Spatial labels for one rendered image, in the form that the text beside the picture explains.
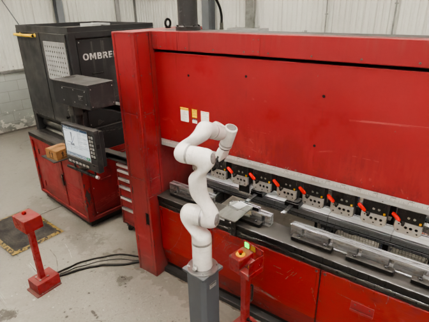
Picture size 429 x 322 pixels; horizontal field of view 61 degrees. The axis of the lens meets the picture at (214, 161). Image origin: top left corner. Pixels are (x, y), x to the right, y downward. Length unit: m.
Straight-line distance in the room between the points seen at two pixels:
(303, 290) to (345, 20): 4.90
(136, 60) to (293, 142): 1.36
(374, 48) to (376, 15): 4.40
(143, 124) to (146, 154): 0.27
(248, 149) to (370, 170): 0.86
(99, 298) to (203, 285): 1.65
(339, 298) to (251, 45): 1.83
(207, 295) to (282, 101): 1.32
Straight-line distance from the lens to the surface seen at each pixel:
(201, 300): 2.39
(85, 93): 2.96
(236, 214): 2.84
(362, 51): 2.26
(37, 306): 3.91
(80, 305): 3.76
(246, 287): 2.92
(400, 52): 2.21
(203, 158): 1.85
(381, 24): 6.60
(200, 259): 2.23
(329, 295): 2.86
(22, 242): 4.83
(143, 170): 3.27
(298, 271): 2.86
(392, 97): 2.27
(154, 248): 3.65
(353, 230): 2.96
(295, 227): 2.82
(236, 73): 2.64
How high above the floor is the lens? 2.48
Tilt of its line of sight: 23 degrees down
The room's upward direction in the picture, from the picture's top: 1 degrees counter-clockwise
